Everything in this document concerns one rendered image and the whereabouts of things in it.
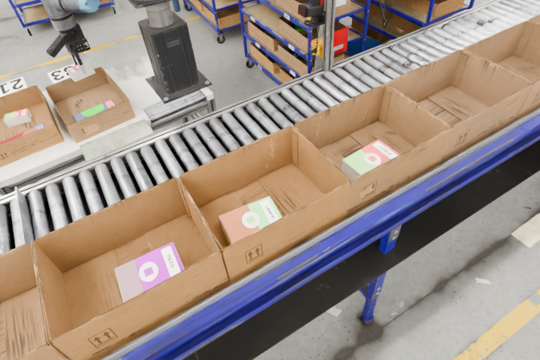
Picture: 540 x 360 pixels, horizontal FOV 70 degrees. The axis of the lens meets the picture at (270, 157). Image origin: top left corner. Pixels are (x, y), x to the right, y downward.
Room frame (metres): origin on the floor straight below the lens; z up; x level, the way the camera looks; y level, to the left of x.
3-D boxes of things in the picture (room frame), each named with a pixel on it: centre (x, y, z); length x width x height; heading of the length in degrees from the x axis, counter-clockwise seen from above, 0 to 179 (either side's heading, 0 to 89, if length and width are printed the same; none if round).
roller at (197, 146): (1.11, 0.25, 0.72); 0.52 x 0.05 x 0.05; 27
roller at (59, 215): (0.84, 0.77, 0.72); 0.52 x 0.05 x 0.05; 27
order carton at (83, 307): (0.54, 0.38, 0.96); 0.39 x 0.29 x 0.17; 117
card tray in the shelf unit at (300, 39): (2.47, -0.37, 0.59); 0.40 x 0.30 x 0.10; 25
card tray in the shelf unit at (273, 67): (2.90, -0.14, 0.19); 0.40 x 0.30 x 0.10; 26
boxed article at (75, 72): (1.60, 0.84, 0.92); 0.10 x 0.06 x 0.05; 129
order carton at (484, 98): (1.08, -0.67, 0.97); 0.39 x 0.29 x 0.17; 117
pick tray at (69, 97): (1.53, 0.83, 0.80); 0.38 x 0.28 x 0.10; 33
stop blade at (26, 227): (0.80, 0.85, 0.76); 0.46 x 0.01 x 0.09; 27
